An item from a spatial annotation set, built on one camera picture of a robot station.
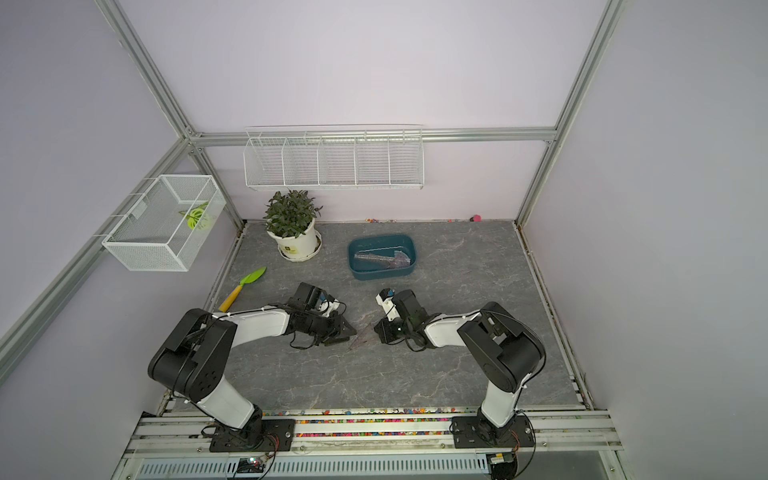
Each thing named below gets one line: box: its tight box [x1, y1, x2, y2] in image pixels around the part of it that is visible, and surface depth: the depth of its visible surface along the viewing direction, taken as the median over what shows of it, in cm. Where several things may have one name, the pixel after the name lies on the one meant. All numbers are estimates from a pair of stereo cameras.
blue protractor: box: [394, 250, 411, 268], surface depth 110 cm
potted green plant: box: [263, 189, 324, 262], surface depth 101 cm
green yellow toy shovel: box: [218, 267, 267, 313], surface depth 102 cm
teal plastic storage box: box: [348, 234, 417, 281], surface depth 111 cm
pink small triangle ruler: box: [348, 322, 381, 351], surface depth 91 cm
